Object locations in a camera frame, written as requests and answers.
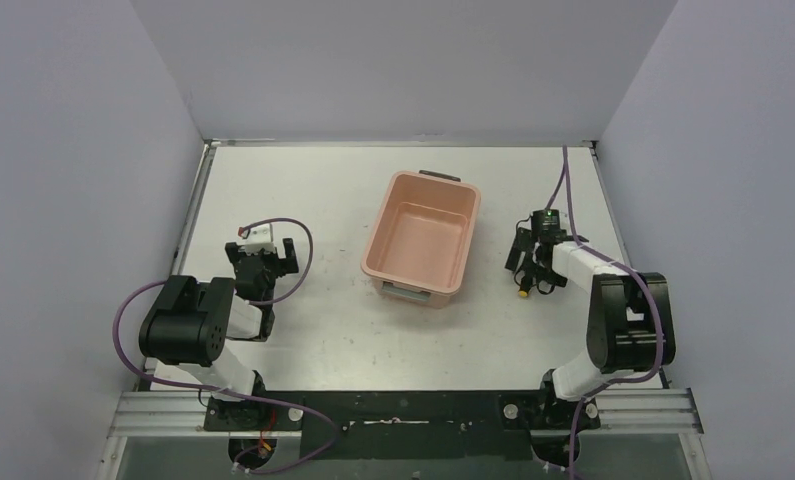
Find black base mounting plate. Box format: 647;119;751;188
205;388;601;468

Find aluminium front rail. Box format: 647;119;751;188
107;389;704;438

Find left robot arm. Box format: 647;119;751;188
138;238;300;431

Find black yellow screwdriver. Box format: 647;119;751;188
518;282;532;298

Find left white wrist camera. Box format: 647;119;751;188
237;223;276;255

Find purple cable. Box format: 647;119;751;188
111;217;340;476
545;145;667;480

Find pink plastic bin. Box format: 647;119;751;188
361;170;481;308

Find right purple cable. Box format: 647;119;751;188
545;145;667;480

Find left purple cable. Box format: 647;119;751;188
111;217;340;476

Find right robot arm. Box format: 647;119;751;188
505;208;676;429

